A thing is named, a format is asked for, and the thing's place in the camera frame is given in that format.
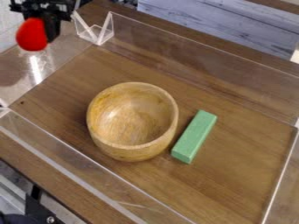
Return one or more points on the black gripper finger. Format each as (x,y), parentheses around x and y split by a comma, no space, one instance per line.
(52,27)

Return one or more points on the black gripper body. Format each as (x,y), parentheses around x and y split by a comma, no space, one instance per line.
(39,8)

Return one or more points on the red felt strawberry toy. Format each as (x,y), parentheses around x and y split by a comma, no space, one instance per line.
(31,37)

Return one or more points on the wooden bowl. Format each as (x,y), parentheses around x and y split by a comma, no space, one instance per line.
(132,119)

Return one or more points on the clear acrylic tray walls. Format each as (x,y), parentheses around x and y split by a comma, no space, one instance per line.
(241,180)

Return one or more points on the green rectangular block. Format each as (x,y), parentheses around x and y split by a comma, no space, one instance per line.
(188,144)

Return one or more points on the black clamp under table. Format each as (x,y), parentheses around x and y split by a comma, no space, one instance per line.
(36,213)

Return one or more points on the clear acrylic corner bracket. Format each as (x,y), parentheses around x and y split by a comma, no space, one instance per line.
(95,34)

